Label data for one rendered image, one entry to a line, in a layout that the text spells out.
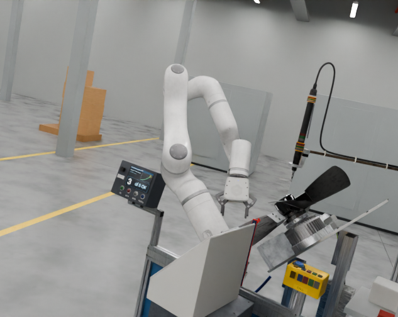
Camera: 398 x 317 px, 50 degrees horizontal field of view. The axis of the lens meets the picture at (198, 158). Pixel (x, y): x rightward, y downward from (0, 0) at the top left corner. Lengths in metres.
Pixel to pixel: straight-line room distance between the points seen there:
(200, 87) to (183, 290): 0.88
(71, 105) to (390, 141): 5.51
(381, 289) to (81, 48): 6.60
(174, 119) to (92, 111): 8.26
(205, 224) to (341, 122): 6.20
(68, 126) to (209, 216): 6.53
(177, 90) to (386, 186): 6.28
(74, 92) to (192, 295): 6.66
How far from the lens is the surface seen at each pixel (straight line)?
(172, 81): 1.83
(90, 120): 10.03
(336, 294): 2.42
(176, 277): 1.56
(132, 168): 2.32
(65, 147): 8.08
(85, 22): 7.95
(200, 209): 1.63
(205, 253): 1.46
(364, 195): 7.80
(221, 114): 1.84
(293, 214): 2.35
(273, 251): 2.27
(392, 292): 2.37
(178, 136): 1.71
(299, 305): 1.98
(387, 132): 7.72
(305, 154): 2.25
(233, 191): 1.73
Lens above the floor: 1.72
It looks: 9 degrees down
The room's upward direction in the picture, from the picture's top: 12 degrees clockwise
